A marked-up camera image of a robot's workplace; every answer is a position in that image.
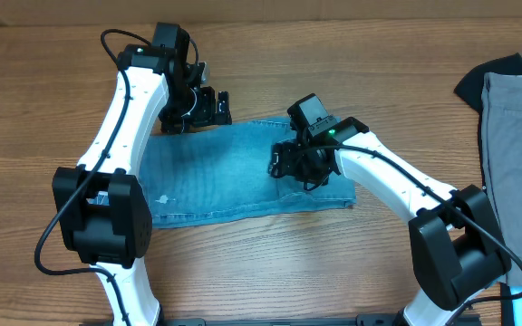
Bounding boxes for blue denim jeans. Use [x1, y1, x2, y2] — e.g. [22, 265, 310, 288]
[140, 117, 356, 229]

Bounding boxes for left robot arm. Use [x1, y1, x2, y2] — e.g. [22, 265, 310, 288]
[34, 23, 232, 325]

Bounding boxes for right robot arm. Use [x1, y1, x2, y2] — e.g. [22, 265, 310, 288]
[269, 93, 511, 325]

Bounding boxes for black garment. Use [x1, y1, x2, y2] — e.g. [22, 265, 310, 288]
[453, 53, 522, 114]

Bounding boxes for grey folded trousers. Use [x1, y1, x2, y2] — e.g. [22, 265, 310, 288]
[481, 72, 522, 261]

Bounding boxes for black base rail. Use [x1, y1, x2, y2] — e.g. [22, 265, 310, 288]
[79, 312, 484, 326]

